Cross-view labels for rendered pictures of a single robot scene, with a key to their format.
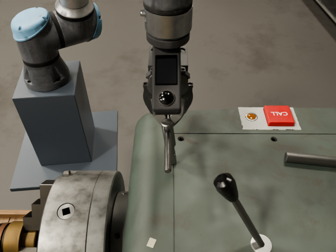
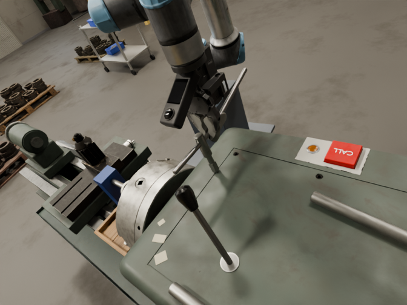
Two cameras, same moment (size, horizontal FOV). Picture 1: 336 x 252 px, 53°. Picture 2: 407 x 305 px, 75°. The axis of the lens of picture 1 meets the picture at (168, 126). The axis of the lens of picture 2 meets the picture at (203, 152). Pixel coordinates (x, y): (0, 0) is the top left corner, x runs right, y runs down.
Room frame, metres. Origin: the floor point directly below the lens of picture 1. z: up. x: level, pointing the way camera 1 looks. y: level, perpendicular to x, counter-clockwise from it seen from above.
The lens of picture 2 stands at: (0.15, -0.37, 1.73)
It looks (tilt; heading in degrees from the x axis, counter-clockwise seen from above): 41 degrees down; 52
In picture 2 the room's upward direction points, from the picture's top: 24 degrees counter-clockwise
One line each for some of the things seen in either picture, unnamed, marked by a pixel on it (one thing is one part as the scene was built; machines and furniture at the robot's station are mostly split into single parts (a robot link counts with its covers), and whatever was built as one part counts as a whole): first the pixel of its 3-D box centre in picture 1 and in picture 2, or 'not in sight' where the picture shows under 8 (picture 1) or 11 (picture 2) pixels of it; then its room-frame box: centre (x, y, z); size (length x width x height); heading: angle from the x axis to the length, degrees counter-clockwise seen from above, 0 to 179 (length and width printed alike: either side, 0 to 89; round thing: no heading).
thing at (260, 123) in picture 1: (266, 126); (330, 162); (0.57, -0.24, 1.23); 0.13 x 0.08 x 0.06; 90
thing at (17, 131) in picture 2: not in sight; (36, 146); (0.36, 1.39, 1.01); 0.30 x 0.20 x 0.29; 90
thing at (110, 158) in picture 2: not in sight; (102, 163); (0.43, 0.77, 1.00); 0.20 x 0.10 x 0.05; 90
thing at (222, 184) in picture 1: (226, 186); (187, 197); (0.29, -0.09, 1.38); 0.04 x 0.03 x 0.05; 90
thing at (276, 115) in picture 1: (278, 116); (343, 155); (0.57, -0.26, 1.26); 0.06 x 0.06 x 0.02; 0
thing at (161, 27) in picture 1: (166, 18); (181, 48); (0.49, 0.00, 1.55); 0.08 x 0.08 x 0.05
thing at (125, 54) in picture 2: not in sight; (114, 40); (2.79, 4.05, 0.50); 1.10 x 0.61 x 0.99; 93
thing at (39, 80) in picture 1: (44, 66); not in sight; (0.93, 0.41, 1.15); 0.15 x 0.15 x 0.10
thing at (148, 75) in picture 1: (168, 59); (199, 82); (0.50, 0.00, 1.47); 0.09 x 0.08 x 0.12; 0
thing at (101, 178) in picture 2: not in sight; (119, 190); (0.35, 0.53, 1.00); 0.08 x 0.06 x 0.23; 0
